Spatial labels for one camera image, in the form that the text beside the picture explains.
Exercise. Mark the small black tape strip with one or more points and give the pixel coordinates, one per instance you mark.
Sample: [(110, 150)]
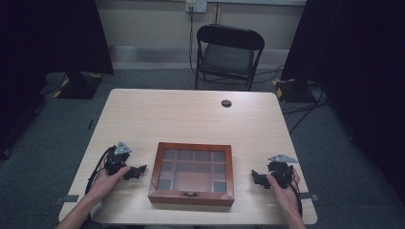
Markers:
[(90, 124)]

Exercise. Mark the dark curtain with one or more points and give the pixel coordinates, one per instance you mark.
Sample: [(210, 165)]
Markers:
[(41, 47), (359, 79)]

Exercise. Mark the person's right hand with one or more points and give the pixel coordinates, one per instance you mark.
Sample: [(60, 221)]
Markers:
[(288, 198)]

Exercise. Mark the wooden box with glass lid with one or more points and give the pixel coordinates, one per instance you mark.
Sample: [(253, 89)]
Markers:
[(191, 198)]

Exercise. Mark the black folding chair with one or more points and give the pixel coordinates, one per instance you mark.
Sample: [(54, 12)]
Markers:
[(227, 58)]

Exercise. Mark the white wall socket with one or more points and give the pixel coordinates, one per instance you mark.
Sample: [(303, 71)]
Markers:
[(196, 5)]

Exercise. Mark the person's left hand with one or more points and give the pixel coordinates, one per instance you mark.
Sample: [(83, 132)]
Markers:
[(103, 184)]

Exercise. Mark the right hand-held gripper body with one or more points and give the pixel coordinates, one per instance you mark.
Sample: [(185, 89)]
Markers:
[(281, 170)]

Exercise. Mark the black stand base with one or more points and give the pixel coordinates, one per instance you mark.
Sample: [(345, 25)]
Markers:
[(293, 90), (79, 86)]

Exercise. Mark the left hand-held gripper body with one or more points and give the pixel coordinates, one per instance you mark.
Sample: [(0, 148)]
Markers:
[(116, 160)]

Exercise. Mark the grey wall skirting duct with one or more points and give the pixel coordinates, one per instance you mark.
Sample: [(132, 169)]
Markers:
[(153, 57)]

